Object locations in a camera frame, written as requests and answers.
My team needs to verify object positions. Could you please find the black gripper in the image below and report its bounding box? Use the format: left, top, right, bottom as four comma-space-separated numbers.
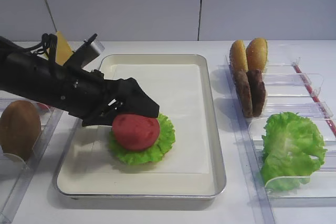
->
49, 66, 160, 126

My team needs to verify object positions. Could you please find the red tomato slice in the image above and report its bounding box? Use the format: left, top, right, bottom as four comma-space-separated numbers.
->
112, 114, 160, 151

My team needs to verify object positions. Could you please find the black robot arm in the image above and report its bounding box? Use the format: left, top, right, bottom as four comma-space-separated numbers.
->
1, 34, 160, 126

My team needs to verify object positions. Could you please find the green lettuce leaf on tray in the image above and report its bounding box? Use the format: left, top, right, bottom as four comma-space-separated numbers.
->
109, 113, 175, 165

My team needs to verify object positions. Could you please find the yellow cheese slice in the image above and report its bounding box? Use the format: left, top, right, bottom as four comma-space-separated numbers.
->
54, 31, 73, 66

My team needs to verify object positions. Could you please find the brown meat patty left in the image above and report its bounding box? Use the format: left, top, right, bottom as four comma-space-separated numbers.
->
234, 70, 253, 118

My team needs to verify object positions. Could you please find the brown meat patty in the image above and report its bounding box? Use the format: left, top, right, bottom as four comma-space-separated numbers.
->
247, 69, 266, 117
234, 70, 253, 118

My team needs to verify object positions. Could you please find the brown meat patty right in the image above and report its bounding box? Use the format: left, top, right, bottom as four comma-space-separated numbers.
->
247, 69, 266, 117

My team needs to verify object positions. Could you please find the green lettuce leaf in rack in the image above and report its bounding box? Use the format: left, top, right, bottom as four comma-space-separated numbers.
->
260, 112, 327, 191

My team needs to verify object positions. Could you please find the white paper tray liner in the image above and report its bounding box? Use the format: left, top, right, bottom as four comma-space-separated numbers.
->
77, 64, 209, 174

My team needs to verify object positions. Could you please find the white metal baking tray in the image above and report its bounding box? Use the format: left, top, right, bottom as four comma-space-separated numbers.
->
55, 54, 226, 199

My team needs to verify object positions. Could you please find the brown bun half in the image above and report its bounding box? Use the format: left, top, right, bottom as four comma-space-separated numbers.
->
1, 100, 41, 161

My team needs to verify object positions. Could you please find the clear acrylic rack left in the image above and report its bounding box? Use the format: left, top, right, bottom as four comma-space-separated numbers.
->
1, 99, 62, 223

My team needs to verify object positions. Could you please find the clear acrylic rack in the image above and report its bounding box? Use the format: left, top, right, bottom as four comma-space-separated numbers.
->
225, 61, 335, 223
1, 99, 62, 223

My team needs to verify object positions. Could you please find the golden bun half left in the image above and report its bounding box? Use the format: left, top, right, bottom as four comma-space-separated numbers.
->
229, 40, 248, 72

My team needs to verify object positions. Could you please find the golden bun half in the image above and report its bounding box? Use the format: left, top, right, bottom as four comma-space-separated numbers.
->
246, 37, 268, 72
229, 40, 248, 72

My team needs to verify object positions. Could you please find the golden bun half right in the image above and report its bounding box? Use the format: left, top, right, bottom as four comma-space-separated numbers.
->
246, 37, 268, 72

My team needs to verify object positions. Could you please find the clear acrylic rack right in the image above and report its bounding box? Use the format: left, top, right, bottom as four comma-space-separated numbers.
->
225, 61, 335, 223

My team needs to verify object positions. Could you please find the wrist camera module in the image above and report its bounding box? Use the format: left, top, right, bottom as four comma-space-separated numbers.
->
63, 34, 105, 69

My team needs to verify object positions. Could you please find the black cable bundle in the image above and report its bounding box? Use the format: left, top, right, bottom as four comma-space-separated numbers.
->
15, 33, 58, 65

